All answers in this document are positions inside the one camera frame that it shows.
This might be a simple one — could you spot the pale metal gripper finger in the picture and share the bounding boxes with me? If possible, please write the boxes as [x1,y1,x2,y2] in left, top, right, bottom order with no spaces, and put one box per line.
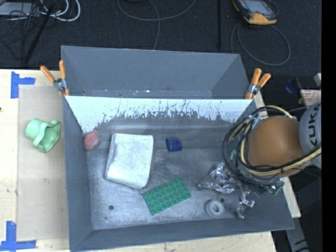
[235,186,256,219]
[197,163,235,194]

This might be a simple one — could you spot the dark blue small cup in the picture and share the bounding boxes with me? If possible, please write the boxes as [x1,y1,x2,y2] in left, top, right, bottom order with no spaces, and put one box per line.
[165,137,183,152]

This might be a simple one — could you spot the light green plastic cup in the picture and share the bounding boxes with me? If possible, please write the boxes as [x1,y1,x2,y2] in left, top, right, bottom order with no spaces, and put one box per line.
[25,118,61,153]

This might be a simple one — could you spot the brown cardboard board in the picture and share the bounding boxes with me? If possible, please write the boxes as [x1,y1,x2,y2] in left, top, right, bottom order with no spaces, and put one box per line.
[16,85,71,243]

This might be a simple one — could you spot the white cloth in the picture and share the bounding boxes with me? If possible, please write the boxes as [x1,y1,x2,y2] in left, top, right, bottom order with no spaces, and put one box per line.
[104,133,154,190]

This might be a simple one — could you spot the grey metal bin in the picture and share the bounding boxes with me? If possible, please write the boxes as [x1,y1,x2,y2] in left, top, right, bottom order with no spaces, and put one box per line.
[60,45,295,252]

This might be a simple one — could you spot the pink toy fruit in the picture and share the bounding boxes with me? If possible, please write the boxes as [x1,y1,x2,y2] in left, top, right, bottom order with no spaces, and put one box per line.
[83,131,102,151]

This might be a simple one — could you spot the grey ring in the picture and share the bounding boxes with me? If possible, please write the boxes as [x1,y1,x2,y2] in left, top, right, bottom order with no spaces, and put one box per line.
[205,199,225,218]

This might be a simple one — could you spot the dark green flat block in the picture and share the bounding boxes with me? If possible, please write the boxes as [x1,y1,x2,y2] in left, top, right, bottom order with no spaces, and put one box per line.
[141,177,192,216]

